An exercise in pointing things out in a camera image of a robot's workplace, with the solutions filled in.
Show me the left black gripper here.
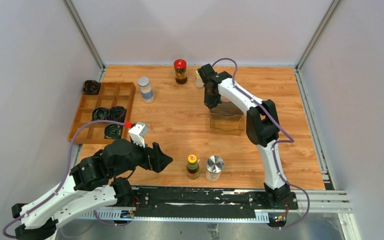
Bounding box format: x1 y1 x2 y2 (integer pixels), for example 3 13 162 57
111 136 174 177

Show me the yellow lid spice bottle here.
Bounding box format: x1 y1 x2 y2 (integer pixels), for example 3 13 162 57
194 68 205 89

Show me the clear plastic organizer bin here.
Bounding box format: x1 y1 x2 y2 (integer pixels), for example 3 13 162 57
209 98 246 136

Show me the red lid sauce jar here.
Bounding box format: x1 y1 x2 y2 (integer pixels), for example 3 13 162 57
173 59 188 85

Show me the silver lid blue bottle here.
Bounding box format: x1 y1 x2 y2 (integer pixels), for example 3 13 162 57
137 76 155 104

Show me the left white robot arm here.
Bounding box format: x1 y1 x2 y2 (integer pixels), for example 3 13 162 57
11 139 173 240

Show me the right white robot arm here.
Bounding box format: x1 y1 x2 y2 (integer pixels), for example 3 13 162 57
197 64 294 209

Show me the yellow cap sauce bottle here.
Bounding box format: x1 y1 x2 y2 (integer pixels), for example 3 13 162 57
186 154 200 180

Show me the silver lid glass jar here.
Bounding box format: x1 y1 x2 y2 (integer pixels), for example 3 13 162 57
205 155 224 183

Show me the wooden compartment tray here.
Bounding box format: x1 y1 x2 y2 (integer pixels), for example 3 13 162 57
67 82 136 145

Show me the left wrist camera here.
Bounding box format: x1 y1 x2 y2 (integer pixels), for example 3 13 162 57
128 122 150 148

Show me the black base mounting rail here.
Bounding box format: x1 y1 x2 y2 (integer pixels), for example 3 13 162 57
100 186 299 220

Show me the black cable coil lower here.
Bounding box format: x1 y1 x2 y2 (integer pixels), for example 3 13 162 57
104 123 124 140

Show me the black cable coil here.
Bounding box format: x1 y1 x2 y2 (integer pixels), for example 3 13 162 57
107 105 127 123
91 107 110 123
104 123 124 140

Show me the black cable coil middle right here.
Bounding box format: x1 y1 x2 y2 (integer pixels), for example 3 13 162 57
107 105 127 123

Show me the black cable coil middle left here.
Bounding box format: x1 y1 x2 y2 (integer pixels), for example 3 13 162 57
91 107 110 123

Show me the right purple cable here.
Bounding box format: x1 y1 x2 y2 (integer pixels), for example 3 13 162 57
211 57 311 231

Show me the purple cable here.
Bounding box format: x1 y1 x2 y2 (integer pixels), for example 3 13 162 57
211 57 311 231
2 120 133 239

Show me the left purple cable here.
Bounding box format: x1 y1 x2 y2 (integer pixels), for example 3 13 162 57
2 120 133 239

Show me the black cable coil outside tray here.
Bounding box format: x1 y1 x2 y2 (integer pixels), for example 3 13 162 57
82 79 101 96

